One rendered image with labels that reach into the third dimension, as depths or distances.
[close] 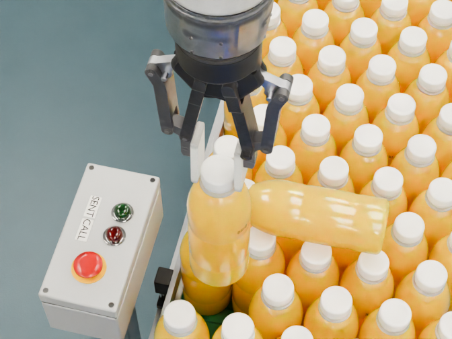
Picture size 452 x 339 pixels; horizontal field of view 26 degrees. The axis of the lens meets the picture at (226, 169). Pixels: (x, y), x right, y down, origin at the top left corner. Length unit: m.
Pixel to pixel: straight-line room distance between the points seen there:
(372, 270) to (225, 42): 0.53
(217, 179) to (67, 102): 1.79
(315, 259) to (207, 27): 0.53
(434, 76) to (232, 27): 0.68
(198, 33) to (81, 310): 0.54
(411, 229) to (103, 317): 0.40
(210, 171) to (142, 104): 1.74
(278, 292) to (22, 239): 1.42
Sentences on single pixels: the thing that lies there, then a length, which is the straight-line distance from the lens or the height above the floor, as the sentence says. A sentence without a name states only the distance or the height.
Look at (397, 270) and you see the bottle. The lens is 1.31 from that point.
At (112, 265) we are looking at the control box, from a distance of 1.23.
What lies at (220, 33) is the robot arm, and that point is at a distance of 0.77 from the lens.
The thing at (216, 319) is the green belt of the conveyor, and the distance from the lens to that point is 1.41.
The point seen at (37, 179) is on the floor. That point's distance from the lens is 2.63.
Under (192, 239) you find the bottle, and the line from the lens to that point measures 1.09.
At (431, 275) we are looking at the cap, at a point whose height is 1.10.
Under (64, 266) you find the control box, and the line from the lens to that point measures 1.24.
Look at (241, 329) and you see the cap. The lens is 1.19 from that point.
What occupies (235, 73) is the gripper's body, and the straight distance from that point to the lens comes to 0.82.
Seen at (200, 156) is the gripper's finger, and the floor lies 1.37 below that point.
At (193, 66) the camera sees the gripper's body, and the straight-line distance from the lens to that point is 0.82.
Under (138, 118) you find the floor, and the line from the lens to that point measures 2.71.
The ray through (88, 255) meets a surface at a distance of 1.23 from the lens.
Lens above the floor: 2.19
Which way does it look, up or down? 57 degrees down
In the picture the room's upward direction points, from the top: straight up
